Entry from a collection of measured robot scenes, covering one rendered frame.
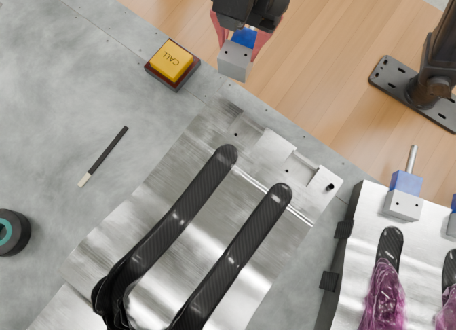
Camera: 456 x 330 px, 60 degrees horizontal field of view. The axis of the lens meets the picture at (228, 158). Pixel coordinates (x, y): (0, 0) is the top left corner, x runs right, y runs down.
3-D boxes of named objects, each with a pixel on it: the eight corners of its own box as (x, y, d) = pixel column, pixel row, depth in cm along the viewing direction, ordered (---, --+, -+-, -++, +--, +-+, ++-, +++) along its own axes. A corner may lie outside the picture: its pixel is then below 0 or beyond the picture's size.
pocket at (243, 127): (241, 117, 70) (242, 109, 67) (266, 134, 69) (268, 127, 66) (226, 136, 69) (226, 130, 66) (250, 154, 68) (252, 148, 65)
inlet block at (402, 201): (394, 146, 72) (407, 136, 66) (421, 155, 71) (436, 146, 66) (376, 214, 68) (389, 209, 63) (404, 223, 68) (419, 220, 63)
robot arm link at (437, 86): (432, 80, 63) (467, 88, 63) (438, 33, 66) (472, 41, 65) (414, 96, 70) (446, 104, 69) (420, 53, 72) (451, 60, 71)
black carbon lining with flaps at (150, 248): (222, 141, 67) (222, 122, 58) (300, 197, 65) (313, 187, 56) (85, 316, 60) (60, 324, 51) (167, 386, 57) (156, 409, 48)
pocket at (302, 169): (291, 152, 69) (295, 146, 65) (317, 170, 68) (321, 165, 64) (276, 172, 68) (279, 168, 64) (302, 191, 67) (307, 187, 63)
